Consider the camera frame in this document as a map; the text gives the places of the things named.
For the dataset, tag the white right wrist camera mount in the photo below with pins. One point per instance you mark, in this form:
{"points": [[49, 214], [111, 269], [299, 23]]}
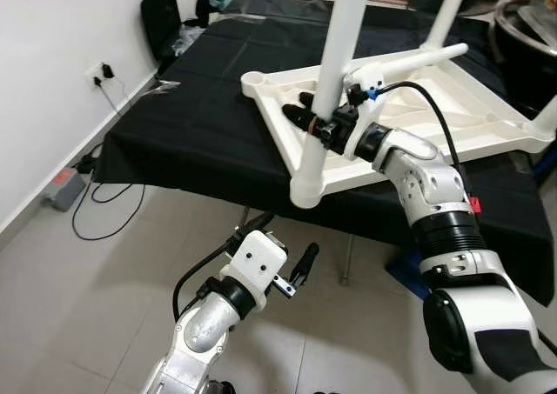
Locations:
{"points": [[364, 74]]}

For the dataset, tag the small clear plastic bag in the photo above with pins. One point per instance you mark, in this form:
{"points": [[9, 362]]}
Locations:
{"points": [[165, 85]]}

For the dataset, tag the crumpled clear plastic bag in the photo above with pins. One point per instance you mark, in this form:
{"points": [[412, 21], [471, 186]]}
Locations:
{"points": [[190, 39]]}

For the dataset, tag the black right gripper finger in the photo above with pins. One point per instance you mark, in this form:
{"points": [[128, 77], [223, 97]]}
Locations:
{"points": [[300, 117], [306, 98]]}

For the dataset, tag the black power strip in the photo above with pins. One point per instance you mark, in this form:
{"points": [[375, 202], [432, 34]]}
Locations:
{"points": [[85, 163]]}

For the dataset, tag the grey box orange label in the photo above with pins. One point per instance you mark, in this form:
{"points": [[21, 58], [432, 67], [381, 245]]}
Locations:
{"points": [[65, 188]]}

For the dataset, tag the white wall socket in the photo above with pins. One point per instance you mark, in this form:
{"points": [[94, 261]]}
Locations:
{"points": [[91, 72]]}

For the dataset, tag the black round basin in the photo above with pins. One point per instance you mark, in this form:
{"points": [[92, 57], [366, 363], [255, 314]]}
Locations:
{"points": [[522, 55]]}

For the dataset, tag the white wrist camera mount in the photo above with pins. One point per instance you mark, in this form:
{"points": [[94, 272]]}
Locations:
{"points": [[364, 74], [257, 259]]}

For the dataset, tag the clear plastic storage box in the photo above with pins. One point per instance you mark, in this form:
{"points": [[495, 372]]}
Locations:
{"points": [[544, 20]]}

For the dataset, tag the blue plastic dustpan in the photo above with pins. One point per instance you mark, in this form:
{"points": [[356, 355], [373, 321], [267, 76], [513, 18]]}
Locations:
{"points": [[405, 272]]}

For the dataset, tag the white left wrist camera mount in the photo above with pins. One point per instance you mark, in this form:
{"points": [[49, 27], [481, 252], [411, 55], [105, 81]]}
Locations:
{"points": [[257, 259]]}

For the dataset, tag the white plastic children table top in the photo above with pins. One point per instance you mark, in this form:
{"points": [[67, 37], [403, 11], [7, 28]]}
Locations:
{"points": [[270, 107]]}

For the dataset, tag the black metal basin stand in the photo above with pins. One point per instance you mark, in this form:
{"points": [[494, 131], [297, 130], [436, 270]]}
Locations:
{"points": [[544, 163]]}

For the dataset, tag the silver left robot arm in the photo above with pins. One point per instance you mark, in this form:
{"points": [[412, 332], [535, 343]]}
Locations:
{"points": [[204, 329]]}

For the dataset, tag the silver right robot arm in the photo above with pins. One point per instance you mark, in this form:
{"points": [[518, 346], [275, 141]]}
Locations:
{"points": [[426, 185]]}

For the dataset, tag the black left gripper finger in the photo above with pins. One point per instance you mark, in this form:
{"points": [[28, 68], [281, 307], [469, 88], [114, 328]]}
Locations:
{"points": [[306, 262], [257, 224]]}

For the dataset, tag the dark left robot foot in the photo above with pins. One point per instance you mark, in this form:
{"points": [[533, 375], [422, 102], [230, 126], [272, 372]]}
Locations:
{"points": [[219, 388]]}

